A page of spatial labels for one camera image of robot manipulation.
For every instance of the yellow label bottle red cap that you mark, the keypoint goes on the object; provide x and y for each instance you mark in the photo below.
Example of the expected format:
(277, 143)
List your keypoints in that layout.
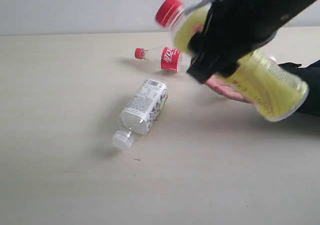
(276, 93)

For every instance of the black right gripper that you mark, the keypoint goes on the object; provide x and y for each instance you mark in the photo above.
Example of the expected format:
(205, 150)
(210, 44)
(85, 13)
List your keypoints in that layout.
(233, 29)

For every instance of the clear cola bottle red label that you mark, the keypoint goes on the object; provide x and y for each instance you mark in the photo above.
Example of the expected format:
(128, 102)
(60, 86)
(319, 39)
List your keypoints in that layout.
(165, 58)

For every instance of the clear bottle white printed label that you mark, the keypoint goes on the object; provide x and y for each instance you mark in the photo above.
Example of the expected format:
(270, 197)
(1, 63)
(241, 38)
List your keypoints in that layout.
(140, 113)

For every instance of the person's open bare hand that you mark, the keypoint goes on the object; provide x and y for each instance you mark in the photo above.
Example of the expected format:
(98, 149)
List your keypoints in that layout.
(225, 90)

